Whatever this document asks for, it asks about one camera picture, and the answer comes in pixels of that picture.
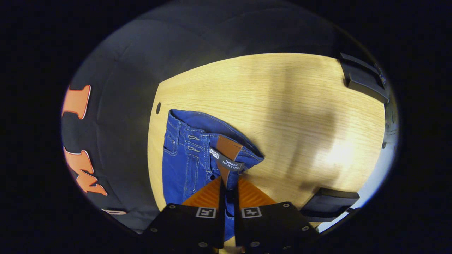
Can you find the black backdrop cloth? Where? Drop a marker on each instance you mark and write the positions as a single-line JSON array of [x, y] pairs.
[[116, 106]]

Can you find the blue jeans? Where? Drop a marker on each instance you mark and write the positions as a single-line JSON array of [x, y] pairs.
[[183, 165]]

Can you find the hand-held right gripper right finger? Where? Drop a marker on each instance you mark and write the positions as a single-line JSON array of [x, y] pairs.
[[236, 218]]

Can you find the black plastic bracket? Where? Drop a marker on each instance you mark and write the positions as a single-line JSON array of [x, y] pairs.
[[363, 79], [328, 204]]

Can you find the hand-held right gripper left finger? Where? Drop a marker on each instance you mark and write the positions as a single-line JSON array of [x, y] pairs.
[[222, 218]]

